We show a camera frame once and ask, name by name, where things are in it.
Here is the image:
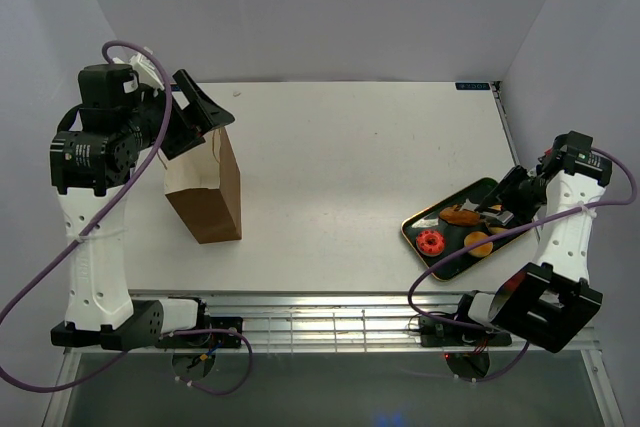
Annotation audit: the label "round fake bun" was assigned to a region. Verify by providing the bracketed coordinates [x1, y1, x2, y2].
[464, 231, 493, 258]
[485, 204, 513, 235]

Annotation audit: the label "purple cable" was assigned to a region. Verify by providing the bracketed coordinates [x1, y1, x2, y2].
[407, 149, 635, 384]
[0, 40, 254, 396]

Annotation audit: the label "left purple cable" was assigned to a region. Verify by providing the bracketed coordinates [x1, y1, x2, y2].
[0, 40, 254, 396]

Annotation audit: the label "brown paper bag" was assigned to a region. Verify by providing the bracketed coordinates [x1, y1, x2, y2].
[159, 128, 242, 244]

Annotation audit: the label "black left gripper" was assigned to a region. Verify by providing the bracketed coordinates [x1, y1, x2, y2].
[122, 68, 235, 159]

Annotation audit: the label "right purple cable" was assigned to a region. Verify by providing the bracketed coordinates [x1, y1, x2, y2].
[407, 149, 635, 384]

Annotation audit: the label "metal tongs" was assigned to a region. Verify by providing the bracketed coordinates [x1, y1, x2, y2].
[454, 199, 514, 226]

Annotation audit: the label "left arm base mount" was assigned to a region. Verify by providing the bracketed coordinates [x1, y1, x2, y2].
[155, 315, 244, 350]

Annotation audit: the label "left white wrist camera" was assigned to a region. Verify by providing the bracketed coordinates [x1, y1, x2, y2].
[112, 53, 165, 91]

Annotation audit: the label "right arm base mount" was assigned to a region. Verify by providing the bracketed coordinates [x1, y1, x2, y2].
[408, 313, 512, 348]

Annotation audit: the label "red fake donut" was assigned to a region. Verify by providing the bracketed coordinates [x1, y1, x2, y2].
[415, 229, 446, 257]

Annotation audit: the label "aluminium front rail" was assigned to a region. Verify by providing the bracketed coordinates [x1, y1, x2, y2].
[129, 291, 601, 354]

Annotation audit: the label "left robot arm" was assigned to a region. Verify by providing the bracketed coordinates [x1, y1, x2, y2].
[50, 63, 235, 351]

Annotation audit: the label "brown fake croissant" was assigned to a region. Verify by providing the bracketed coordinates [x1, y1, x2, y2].
[439, 205, 482, 227]

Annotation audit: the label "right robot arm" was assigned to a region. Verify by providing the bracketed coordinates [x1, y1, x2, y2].
[451, 131, 612, 353]

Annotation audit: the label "green serving tray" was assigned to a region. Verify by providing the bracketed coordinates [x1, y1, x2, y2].
[401, 177, 535, 282]

